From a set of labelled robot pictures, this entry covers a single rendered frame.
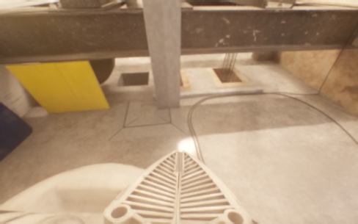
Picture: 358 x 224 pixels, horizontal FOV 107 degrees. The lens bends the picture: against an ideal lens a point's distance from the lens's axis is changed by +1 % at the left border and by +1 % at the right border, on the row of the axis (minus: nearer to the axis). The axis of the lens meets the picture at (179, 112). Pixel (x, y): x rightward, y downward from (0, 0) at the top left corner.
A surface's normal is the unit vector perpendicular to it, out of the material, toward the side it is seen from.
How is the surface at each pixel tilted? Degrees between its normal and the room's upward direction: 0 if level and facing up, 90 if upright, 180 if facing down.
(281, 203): 0
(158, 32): 90
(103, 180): 1
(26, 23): 90
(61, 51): 90
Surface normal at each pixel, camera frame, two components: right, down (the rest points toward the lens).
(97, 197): -0.04, 0.37
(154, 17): 0.00, 0.69
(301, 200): 0.00, -0.73
